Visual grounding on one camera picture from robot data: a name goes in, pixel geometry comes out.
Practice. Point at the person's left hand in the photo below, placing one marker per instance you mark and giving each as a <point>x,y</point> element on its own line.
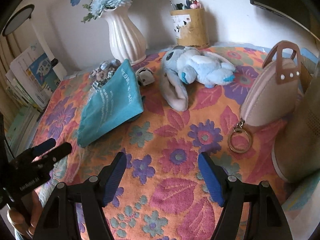
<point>36,210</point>

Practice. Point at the small black clip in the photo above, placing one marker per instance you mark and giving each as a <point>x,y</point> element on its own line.
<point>54,62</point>

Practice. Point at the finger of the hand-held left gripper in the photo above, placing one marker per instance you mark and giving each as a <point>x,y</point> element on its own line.
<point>61,152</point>
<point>45,145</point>

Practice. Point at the white ribbed vase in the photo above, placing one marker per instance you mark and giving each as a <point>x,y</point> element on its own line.
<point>126,40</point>

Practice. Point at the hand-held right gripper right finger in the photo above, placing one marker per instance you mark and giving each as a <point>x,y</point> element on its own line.
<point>211,177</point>

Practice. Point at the light blue plush toy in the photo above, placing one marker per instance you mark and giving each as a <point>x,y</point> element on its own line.
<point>200,67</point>

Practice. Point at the beige cylindrical appliance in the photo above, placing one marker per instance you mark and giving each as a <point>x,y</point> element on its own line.
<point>302,135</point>

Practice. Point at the row of books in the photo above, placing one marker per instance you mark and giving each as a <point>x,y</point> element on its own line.
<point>35,80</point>

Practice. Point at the bunch of pens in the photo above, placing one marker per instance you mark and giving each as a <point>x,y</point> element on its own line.
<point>187,3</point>

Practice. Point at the cardboard pen holder with pens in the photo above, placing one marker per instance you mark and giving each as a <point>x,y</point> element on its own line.
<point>192,30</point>

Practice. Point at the beige round purse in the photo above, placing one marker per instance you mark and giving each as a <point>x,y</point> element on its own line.
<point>270,92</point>

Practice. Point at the small white black toy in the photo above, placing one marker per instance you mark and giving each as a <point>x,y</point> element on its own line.
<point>145,77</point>

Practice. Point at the round black desk lamp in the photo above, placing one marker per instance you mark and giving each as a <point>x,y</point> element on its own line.
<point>17,21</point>

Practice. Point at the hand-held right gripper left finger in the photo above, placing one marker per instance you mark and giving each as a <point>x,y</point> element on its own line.
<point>115,177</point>

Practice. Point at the floral orange tablecloth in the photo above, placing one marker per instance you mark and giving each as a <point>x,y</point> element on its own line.
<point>170,135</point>

